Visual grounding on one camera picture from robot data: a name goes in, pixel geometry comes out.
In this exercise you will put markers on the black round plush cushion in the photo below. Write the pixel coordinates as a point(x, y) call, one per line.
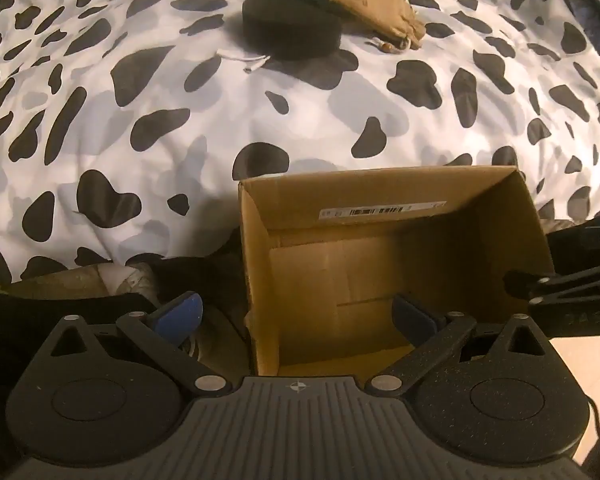
point(290, 25)

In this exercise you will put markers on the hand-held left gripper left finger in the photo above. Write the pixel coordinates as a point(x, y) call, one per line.
point(182, 312)

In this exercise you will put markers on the brown cardboard box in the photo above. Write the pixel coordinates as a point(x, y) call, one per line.
point(330, 285)

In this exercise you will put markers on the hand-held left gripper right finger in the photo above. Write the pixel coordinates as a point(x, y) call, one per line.
point(412, 320)

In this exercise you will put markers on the brown crumpled paper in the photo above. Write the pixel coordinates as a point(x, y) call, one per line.
point(55, 280)

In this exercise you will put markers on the cow print blanket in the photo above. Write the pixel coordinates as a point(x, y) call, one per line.
point(180, 85)

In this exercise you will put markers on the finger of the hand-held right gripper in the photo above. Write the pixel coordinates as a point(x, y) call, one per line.
point(570, 285)

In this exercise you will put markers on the dark cloth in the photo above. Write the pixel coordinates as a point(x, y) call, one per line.
point(190, 270)

